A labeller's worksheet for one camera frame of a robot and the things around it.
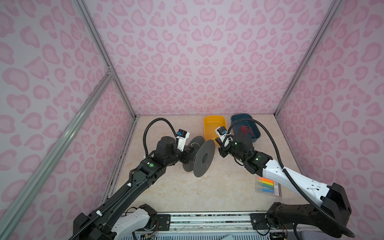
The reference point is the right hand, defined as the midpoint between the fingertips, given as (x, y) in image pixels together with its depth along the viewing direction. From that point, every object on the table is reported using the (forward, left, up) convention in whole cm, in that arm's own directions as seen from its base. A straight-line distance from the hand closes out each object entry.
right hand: (218, 137), depth 77 cm
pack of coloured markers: (-16, -27, -23) cm, 39 cm away
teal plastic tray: (+30, -28, -23) cm, 47 cm away
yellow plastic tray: (+32, +2, -26) cm, 41 cm away
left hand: (-6, +13, +1) cm, 14 cm away
